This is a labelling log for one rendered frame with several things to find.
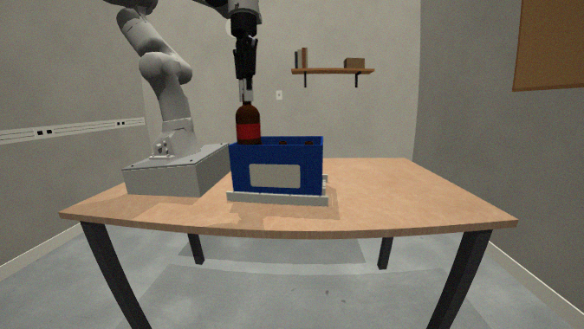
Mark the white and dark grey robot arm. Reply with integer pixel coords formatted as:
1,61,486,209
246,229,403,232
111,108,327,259
103,0,263,160

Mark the brown bottle with red label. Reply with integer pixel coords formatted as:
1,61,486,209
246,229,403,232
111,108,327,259
236,100,261,145

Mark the blue plastic crate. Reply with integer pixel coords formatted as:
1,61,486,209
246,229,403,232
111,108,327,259
232,136,323,196

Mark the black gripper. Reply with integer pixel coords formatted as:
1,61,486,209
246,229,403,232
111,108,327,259
230,12,258,102

